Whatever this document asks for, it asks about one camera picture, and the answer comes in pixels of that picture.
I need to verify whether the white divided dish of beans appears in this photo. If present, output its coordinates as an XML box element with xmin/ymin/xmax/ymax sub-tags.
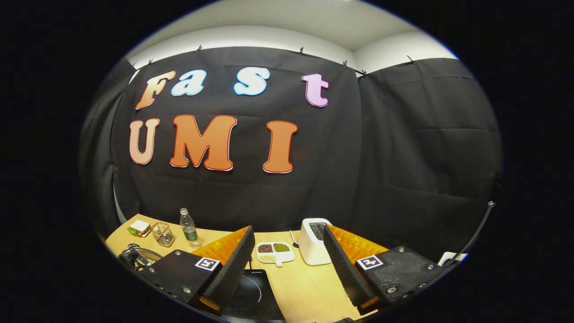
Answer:
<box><xmin>256</xmin><ymin>241</ymin><xmax>296</xmax><ymax>267</ymax></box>

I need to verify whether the black induction cooktop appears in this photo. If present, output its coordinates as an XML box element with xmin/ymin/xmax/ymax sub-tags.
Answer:
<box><xmin>220</xmin><ymin>268</ymin><xmax>287</xmax><ymax>322</ymax></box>

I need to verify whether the clear plastic water bottle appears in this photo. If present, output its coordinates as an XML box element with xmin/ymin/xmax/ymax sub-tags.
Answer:
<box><xmin>180</xmin><ymin>208</ymin><xmax>202</xmax><ymax>249</ymax></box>

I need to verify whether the steel pot with black handles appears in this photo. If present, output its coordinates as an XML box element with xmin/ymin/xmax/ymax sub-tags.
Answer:
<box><xmin>119</xmin><ymin>244</ymin><xmax>163</xmax><ymax>272</ymax></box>

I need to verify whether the sandwich with lettuce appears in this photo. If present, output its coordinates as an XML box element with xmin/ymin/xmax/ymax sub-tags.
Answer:
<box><xmin>127</xmin><ymin>220</ymin><xmax>152</xmax><ymax>236</ymax></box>

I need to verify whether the white toaster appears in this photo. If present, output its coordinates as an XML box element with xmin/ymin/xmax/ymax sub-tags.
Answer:
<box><xmin>298</xmin><ymin>218</ymin><xmax>335</xmax><ymax>266</ymax></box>

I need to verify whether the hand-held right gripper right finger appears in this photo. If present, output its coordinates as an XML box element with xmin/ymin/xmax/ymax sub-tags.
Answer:
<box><xmin>323</xmin><ymin>224</ymin><xmax>447</xmax><ymax>314</ymax></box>

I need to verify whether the metal wire basket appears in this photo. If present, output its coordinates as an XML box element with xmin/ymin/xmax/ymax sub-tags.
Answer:
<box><xmin>152</xmin><ymin>222</ymin><xmax>175</xmax><ymax>247</ymax></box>

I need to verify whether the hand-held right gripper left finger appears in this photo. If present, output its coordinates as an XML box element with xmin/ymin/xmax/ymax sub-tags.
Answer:
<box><xmin>150</xmin><ymin>225</ymin><xmax>255</xmax><ymax>314</ymax></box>

